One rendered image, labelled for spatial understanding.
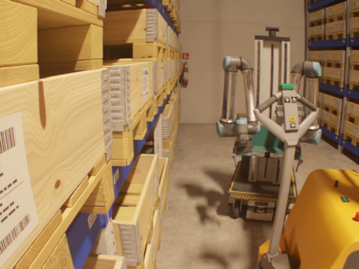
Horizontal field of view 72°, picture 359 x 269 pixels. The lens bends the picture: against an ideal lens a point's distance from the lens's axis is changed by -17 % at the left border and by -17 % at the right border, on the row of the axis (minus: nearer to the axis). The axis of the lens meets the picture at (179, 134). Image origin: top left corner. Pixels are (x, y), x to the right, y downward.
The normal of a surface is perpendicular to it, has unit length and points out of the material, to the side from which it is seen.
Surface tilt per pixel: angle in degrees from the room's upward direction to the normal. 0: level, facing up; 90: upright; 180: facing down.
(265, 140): 90
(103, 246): 90
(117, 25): 90
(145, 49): 90
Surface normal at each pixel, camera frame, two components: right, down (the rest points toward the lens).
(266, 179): -0.31, 0.25
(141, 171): -0.04, 0.25
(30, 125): 1.00, 0.01
